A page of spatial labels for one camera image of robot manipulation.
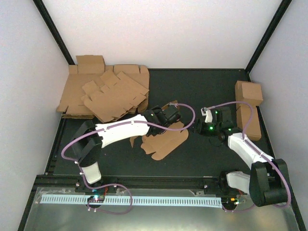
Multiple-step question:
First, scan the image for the cardboard box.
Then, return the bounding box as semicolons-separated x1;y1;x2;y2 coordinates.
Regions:
140;104;189;161
235;80;263;106
236;105;261;141

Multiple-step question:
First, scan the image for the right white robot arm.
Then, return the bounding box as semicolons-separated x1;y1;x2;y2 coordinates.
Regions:
192;107;292;207

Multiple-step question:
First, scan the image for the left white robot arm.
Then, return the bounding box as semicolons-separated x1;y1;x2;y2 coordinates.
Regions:
72;105;181;192

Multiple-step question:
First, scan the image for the stack of flat cardboard blanks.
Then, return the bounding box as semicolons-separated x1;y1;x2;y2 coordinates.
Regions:
56;55;150;119

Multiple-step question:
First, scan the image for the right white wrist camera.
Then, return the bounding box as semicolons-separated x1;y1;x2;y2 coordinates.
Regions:
201;107;213;123

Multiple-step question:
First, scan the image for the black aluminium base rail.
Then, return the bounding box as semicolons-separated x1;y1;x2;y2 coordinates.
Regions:
33;175;244;195

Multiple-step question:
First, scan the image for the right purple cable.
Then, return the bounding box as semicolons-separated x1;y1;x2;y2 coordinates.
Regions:
204;101;292;214

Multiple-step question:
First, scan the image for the purple cable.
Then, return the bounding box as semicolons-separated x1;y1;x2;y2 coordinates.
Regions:
204;101;292;214
61;103;196;215

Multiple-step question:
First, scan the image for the light blue slotted cable duct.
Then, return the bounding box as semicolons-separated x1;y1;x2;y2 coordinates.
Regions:
39;194;222;208

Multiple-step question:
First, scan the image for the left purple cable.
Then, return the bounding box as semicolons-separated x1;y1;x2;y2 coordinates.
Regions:
61;103;196;215

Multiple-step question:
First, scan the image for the right black frame post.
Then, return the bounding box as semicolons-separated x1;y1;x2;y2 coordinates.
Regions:
245;0;292;74

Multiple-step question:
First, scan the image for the black frame post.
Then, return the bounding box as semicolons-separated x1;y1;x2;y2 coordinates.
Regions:
33;0;75;65
245;0;292;74

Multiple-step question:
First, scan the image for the left black frame post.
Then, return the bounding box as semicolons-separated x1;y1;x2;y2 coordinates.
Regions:
33;0;75;65

